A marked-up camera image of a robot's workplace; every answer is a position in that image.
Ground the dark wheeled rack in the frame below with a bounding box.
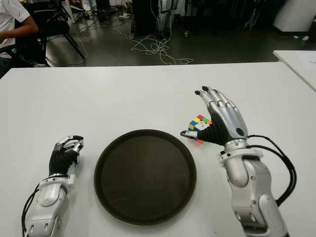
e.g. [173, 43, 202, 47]
[176, 0, 220, 38]

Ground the tangled white floor cable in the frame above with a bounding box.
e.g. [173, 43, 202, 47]
[118, 24, 195, 65]

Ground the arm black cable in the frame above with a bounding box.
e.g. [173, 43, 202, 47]
[21, 184, 41, 235]
[246, 134, 297, 207]

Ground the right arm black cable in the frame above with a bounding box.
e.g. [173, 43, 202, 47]
[246, 134, 297, 207]

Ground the seated person in white shirt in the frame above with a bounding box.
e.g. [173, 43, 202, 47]
[0, 0, 49, 77]

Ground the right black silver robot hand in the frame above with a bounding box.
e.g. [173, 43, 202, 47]
[180, 85, 249, 146]

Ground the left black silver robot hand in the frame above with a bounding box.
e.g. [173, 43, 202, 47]
[48, 135, 84, 177]

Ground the black office chair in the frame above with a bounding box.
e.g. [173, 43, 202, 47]
[14, 0, 86, 66]

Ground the multicoloured Rubik's cube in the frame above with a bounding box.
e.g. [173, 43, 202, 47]
[187, 114, 213, 144]

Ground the black cabinet on casters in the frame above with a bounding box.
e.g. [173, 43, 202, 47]
[132, 0, 158, 37]

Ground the dark brown round plate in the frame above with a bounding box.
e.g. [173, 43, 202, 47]
[94, 129, 198, 226]

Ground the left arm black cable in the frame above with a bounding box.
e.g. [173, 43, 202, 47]
[21, 184, 41, 235]

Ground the white side table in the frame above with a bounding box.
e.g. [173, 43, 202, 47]
[273, 50, 316, 92]

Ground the grey leaning metal frame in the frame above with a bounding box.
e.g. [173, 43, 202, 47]
[243, 7, 260, 32]

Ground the white cabinet with black base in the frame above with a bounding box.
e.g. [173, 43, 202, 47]
[273, 0, 316, 32]

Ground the thin white floor cable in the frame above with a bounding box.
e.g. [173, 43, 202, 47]
[74, 31, 87, 60]

